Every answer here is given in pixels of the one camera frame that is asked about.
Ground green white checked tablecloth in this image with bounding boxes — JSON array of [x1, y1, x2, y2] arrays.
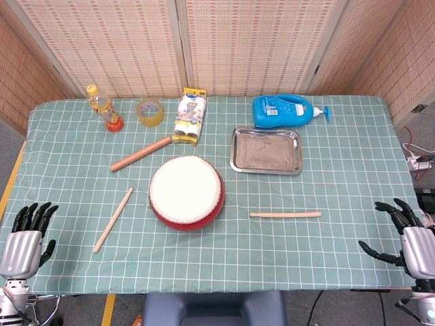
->
[[0, 94, 424, 295]]

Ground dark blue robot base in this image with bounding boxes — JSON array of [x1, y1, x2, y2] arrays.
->
[[141, 290, 288, 326]]

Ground red drum white skin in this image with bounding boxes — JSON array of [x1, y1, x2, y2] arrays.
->
[[148, 155, 226, 232]]

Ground yellow packing tape roll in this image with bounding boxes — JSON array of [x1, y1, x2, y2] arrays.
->
[[136, 98, 165, 128]]

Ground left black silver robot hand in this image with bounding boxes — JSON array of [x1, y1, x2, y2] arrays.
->
[[0, 202, 59, 281]]

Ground bamboo folding screen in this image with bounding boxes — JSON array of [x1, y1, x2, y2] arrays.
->
[[0, 0, 435, 137]]

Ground white power strip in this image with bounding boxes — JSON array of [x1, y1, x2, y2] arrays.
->
[[406, 154, 432, 170]]

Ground packaged white rolls yellow header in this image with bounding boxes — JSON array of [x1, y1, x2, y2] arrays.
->
[[171, 87, 207, 146]]

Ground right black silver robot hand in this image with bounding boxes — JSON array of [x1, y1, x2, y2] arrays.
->
[[358, 198, 435, 281]]

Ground stainless steel rectangular tray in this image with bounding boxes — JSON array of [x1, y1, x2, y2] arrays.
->
[[230, 127, 303, 176]]

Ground orange drink bottle yellow cap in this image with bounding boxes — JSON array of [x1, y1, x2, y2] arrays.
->
[[86, 84, 124, 132]]

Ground blue pump detergent bottle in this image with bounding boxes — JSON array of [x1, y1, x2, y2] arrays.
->
[[251, 94, 332, 130]]

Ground wooden drumstick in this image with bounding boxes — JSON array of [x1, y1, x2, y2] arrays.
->
[[249, 211, 321, 219], [92, 187, 135, 254]]

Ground black box device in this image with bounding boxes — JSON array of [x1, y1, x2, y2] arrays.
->
[[416, 188, 435, 211]]

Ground red cable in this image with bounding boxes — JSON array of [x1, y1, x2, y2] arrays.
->
[[404, 125, 435, 154]]

